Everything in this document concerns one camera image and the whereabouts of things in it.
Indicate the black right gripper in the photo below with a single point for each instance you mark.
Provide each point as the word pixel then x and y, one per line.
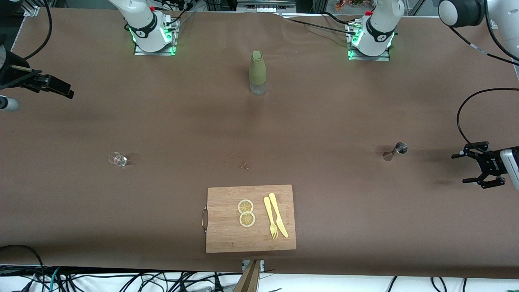
pixel 13 73

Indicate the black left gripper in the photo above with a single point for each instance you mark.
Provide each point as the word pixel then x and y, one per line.
pixel 491 166

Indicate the steel double jigger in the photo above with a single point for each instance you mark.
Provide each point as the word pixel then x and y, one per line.
pixel 401 148

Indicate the small clear glass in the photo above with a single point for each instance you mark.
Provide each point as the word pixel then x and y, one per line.
pixel 117 159

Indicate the yellow plastic knife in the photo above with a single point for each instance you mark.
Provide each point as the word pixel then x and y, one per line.
pixel 279 215

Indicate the yellow plastic fork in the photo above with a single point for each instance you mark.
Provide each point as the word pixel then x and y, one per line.
pixel 269 211

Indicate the green sleeved glass bottle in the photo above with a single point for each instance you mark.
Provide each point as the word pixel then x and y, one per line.
pixel 257 69

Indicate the grey power strip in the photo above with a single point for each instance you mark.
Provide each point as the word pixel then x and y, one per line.
pixel 265 7

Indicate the lemon slice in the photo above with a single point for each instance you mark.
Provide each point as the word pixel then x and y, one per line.
pixel 245 206
pixel 247 219

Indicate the wooden cutting board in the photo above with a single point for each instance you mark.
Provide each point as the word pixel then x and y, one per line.
pixel 227 235

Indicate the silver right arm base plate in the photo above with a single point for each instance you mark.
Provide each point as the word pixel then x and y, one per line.
pixel 154 53

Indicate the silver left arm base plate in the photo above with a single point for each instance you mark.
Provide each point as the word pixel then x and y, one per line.
pixel 367 58

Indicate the metal post bracket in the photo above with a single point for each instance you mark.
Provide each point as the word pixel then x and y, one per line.
pixel 262 263

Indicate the wooden camera post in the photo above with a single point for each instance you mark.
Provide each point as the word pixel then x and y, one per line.
pixel 249 280

